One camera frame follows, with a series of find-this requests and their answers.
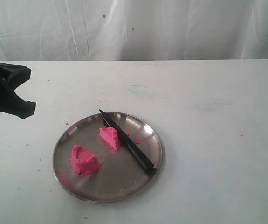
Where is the black knife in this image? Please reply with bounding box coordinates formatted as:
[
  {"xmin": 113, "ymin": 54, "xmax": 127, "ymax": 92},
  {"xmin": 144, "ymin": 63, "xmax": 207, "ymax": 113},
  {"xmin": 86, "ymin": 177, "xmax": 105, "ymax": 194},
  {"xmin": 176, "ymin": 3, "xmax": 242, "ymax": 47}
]
[{"xmin": 99, "ymin": 109, "xmax": 157, "ymax": 177}]

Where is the cut pink putty piece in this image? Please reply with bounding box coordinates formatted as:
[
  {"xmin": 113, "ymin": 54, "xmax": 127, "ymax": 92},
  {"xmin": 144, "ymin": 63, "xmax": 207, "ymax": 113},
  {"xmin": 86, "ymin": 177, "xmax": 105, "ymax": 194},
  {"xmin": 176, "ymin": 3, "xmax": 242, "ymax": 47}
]
[{"xmin": 99, "ymin": 127, "xmax": 120, "ymax": 151}]

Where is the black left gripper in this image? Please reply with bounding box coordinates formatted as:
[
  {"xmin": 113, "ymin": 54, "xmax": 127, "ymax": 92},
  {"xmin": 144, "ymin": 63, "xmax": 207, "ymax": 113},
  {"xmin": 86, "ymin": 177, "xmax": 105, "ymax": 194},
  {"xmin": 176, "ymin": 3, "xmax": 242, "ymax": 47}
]
[{"xmin": 0, "ymin": 63, "xmax": 36, "ymax": 119}]

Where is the white backdrop curtain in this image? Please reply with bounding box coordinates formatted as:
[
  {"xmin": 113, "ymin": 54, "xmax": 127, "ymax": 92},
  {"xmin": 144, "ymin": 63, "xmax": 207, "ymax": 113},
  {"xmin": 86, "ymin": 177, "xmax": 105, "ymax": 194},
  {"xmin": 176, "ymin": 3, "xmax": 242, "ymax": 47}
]
[{"xmin": 0, "ymin": 0, "xmax": 268, "ymax": 61}]

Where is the pink putty lump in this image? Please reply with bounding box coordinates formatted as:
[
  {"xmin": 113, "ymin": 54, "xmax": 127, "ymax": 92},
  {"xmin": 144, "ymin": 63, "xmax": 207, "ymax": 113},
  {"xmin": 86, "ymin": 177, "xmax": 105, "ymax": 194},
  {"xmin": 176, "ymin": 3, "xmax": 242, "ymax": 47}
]
[{"xmin": 69, "ymin": 145, "xmax": 102, "ymax": 176}]

